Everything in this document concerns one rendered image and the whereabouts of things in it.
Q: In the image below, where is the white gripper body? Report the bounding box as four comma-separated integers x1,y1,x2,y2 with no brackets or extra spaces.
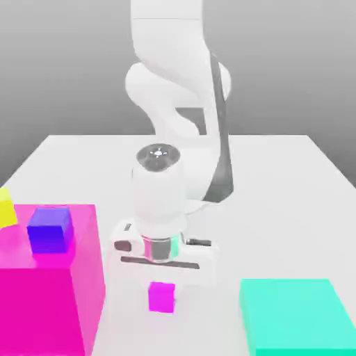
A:
110,244,220,288

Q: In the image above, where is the small magenta cube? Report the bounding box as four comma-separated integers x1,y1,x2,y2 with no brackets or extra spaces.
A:
147,281,176,314

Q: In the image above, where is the small blue cube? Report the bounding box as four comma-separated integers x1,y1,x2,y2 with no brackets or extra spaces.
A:
26,206,75,254

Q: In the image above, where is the small yellow cube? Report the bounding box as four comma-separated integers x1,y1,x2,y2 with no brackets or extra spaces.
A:
0,186,18,229

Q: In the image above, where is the large turquoise box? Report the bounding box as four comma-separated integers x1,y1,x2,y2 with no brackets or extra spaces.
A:
238,278,356,356

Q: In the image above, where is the large magenta box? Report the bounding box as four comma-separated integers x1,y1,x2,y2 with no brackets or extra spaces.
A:
0,204,106,356

